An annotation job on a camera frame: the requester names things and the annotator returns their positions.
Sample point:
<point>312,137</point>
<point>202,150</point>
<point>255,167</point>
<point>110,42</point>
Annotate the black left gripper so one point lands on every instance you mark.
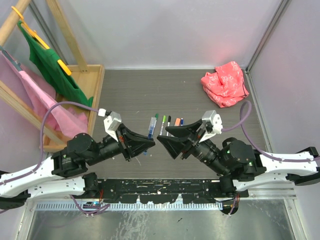
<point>132,143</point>

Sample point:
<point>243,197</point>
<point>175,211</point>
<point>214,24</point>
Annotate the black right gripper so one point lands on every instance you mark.
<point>173,145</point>

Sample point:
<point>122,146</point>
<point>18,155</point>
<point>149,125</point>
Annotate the dark blue pen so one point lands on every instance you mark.
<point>150,135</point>

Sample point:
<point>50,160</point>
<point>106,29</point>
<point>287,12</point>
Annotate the orange highlighter cap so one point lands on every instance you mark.
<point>177,122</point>

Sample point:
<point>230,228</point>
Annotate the white pen with lime end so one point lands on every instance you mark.
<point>162,128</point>

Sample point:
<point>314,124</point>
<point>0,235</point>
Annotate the clear pen cap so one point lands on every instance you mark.
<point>152,124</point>

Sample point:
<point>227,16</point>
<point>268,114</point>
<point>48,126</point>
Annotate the white pen with black end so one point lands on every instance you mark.
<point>167,133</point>

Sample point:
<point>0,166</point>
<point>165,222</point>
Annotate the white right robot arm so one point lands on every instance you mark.
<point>238,166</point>

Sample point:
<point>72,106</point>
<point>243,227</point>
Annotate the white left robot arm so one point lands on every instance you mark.
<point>65,172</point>

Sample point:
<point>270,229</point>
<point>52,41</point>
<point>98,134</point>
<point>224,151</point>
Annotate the coral patterned cloth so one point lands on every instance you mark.
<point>226,85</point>

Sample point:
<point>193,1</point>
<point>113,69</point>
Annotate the pink cloth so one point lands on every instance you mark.
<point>40,96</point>

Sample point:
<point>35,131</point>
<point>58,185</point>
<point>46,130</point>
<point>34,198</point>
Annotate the green cloth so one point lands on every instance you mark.
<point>46,62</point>

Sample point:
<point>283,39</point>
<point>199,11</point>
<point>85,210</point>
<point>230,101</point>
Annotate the blue-grey clothes hanger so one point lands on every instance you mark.
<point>10,59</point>

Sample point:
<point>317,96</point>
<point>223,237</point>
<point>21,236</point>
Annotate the yellow clothes hanger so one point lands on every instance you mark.
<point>35,36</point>

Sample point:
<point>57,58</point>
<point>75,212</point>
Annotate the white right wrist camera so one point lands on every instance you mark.
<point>212,123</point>

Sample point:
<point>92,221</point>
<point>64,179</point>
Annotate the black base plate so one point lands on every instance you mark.
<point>159,191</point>

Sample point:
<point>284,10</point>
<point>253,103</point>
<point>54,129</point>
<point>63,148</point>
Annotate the grey slotted cable duct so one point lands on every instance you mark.
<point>177,206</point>

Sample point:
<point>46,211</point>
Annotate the wooden rack frame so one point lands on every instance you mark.
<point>12,99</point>

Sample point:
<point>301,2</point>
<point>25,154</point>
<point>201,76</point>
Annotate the aluminium frame post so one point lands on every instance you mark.
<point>280,11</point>

